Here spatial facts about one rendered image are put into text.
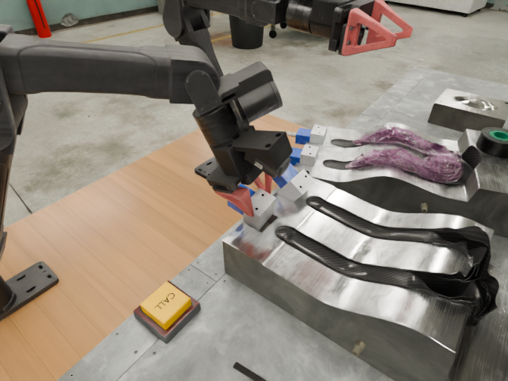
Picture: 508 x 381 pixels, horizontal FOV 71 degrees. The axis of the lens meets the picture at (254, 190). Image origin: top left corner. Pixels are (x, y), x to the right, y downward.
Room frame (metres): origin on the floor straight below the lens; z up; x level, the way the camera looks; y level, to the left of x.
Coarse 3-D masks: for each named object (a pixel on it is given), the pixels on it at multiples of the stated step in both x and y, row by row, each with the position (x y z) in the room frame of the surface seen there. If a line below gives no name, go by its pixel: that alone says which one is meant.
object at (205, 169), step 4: (208, 160) 0.81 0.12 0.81; (212, 160) 0.81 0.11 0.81; (216, 160) 0.81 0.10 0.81; (200, 164) 0.79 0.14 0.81; (204, 164) 0.79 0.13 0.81; (208, 164) 0.79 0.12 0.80; (212, 164) 0.79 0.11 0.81; (216, 164) 0.79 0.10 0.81; (196, 168) 0.77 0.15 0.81; (200, 168) 0.77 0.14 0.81; (204, 168) 0.77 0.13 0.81; (208, 168) 0.77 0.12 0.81; (212, 168) 0.77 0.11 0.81; (196, 172) 0.76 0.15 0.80; (200, 172) 0.75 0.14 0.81; (204, 172) 0.75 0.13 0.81; (208, 172) 0.75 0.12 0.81; (204, 176) 0.74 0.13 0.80
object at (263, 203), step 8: (240, 184) 0.52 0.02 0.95; (256, 192) 0.49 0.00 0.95; (264, 192) 0.49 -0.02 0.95; (256, 200) 0.48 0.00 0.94; (264, 200) 0.48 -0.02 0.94; (272, 200) 0.48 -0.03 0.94; (232, 208) 0.49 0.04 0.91; (256, 208) 0.46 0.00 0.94; (264, 208) 0.46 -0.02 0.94; (272, 208) 0.49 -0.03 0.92; (248, 216) 0.47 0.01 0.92; (256, 216) 0.45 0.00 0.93; (264, 216) 0.46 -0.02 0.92; (248, 224) 0.47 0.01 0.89; (256, 224) 0.46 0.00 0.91; (264, 224) 0.47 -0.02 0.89
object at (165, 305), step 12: (168, 288) 0.37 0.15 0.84; (144, 300) 0.35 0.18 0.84; (156, 300) 0.35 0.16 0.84; (168, 300) 0.35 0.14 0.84; (180, 300) 0.35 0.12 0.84; (144, 312) 0.33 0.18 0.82; (156, 312) 0.32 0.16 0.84; (168, 312) 0.32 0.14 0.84; (180, 312) 0.33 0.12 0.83; (168, 324) 0.31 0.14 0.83
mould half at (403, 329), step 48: (336, 192) 0.57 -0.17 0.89; (240, 240) 0.43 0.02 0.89; (336, 240) 0.44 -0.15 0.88; (384, 240) 0.43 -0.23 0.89; (288, 288) 0.35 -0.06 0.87; (336, 288) 0.34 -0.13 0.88; (384, 288) 0.32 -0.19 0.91; (336, 336) 0.29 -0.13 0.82; (384, 336) 0.26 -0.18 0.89; (432, 336) 0.23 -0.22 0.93; (480, 336) 0.27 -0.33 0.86
